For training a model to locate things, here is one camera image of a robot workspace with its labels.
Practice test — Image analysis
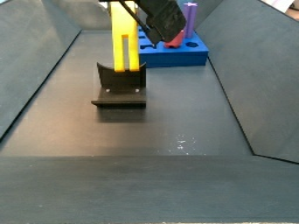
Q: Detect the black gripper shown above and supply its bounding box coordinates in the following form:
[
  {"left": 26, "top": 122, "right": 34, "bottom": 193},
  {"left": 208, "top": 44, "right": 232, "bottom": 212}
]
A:
[{"left": 136, "top": 0, "right": 185, "bottom": 45}]

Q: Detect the yellow double-square block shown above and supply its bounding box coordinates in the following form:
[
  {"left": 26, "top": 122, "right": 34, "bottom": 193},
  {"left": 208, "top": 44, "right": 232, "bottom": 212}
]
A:
[{"left": 109, "top": 2, "right": 138, "bottom": 72}]

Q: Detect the blue foam shape board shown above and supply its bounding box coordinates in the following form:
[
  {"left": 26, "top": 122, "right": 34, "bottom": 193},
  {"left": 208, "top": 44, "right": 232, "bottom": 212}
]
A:
[{"left": 137, "top": 31, "right": 209, "bottom": 68}]

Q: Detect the purple star peg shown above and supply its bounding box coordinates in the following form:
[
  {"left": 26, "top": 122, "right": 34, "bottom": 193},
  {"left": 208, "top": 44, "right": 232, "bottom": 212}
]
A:
[{"left": 182, "top": 2, "right": 197, "bottom": 39}]

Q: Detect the black curved holder stand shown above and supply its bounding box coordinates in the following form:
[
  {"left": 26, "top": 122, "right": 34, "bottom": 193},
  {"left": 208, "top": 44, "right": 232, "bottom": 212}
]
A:
[{"left": 90, "top": 64, "right": 145, "bottom": 108}]

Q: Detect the black cable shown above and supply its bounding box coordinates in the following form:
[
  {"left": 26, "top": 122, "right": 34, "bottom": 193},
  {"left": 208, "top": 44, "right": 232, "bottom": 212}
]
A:
[{"left": 116, "top": 0, "right": 152, "bottom": 33}]

